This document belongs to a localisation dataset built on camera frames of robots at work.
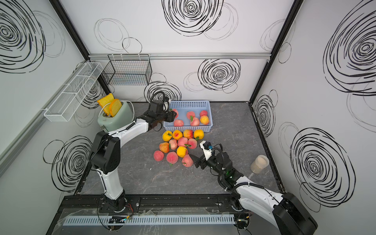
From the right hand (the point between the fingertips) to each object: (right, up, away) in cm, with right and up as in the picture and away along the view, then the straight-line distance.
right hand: (195, 151), depth 78 cm
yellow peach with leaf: (-18, +6, +16) cm, 25 cm away
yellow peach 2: (-8, -2, +10) cm, 13 cm away
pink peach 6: (-13, -5, +6) cm, 15 cm away
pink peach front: (-5, -7, +5) cm, 9 cm away
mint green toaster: (-46, +19, +16) cm, 52 cm away
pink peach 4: (+7, +21, +30) cm, 37 cm away
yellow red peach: (-11, +7, +16) cm, 21 cm away
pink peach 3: (-3, +21, +28) cm, 35 cm away
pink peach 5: (-8, +3, +14) cm, 16 cm away
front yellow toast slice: (-50, +25, +11) cm, 57 cm away
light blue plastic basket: (-9, +26, +37) cm, 46 cm away
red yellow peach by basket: (-4, +7, +18) cm, 20 cm away
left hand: (-15, +21, +16) cm, 31 cm away
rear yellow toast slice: (-57, +28, +13) cm, 65 cm away
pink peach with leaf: (-1, +2, +13) cm, 13 cm away
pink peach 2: (-11, +14, +24) cm, 30 cm away
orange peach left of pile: (-19, -1, +12) cm, 22 cm away
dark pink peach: (-22, -5, +9) cm, 24 cm away
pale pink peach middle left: (-14, +2, +13) cm, 19 cm away
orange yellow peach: (+7, +16, +24) cm, 30 cm away
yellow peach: (+3, +8, +17) cm, 19 cm away
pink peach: (-12, +22, +14) cm, 28 cm away
